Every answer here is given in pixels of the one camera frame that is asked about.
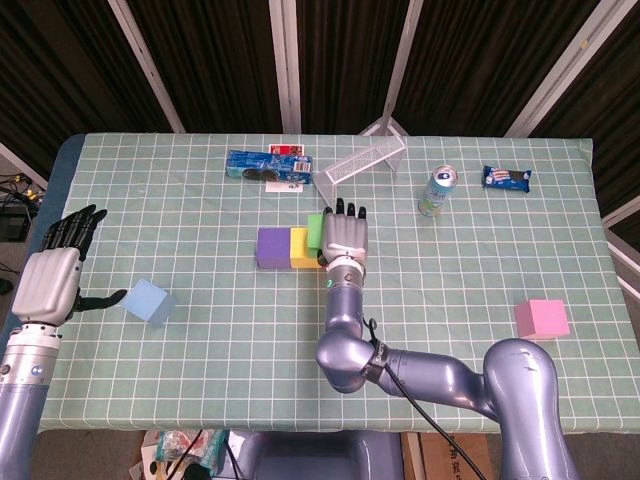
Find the brown cardboard box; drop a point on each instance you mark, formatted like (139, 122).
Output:
(455, 457)

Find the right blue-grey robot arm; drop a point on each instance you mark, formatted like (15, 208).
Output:
(430, 375)

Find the black equipment box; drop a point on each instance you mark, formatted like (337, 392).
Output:
(12, 225)

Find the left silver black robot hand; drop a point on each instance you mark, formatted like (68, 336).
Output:
(45, 285)

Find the blue snack packet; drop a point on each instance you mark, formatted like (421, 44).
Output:
(506, 179)

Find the dark pleated curtain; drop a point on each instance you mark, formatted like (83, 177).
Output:
(225, 60)

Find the yellow foam cube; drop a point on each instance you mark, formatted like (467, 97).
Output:
(299, 250)

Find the white paper card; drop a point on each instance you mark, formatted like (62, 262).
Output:
(282, 187)

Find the purple foam cube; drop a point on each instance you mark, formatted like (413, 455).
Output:
(274, 247)

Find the green checked tablecloth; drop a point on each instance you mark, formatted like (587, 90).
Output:
(225, 360)

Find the red card box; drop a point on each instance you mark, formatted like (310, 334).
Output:
(287, 149)

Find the light pink foam cube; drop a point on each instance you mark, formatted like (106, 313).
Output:
(542, 320)

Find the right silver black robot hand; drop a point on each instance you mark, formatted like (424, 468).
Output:
(345, 232)

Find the light blue drink can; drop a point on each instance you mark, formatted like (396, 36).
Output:
(436, 195)

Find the light blue foam cube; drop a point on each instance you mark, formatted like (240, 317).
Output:
(147, 302)

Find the white frame bar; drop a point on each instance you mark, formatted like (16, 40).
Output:
(625, 267)
(22, 167)
(622, 212)

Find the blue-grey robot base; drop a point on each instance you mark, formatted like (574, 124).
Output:
(310, 457)

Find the blue cookie box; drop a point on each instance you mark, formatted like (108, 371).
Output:
(270, 167)

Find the white frame post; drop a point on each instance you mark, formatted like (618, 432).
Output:
(292, 65)
(150, 75)
(562, 65)
(402, 50)

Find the green foam cube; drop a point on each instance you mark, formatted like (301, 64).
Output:
(315, 231)

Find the teal snack bag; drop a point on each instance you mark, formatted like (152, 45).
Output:
(175, 445)

